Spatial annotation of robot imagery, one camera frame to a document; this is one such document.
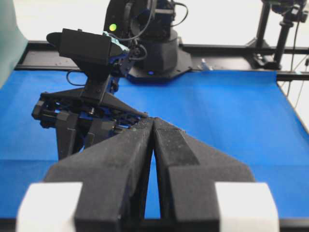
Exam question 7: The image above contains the black aluminium frame rail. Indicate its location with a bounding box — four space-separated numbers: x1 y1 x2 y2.
14 40 309 82

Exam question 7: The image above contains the blue table mat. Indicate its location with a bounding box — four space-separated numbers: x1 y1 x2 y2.
0 71 309 218

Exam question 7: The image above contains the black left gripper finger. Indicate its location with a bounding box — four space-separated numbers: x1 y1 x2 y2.
153 117 281 232

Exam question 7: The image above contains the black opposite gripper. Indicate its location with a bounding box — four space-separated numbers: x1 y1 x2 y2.
15 72 155 232

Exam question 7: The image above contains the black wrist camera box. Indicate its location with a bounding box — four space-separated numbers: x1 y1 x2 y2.
46 28 130 66

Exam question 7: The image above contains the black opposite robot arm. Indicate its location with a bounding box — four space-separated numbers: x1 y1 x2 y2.
15 0 280 232

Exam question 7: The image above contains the green backdrop sheet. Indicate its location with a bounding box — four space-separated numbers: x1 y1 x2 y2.
0 0 28 86

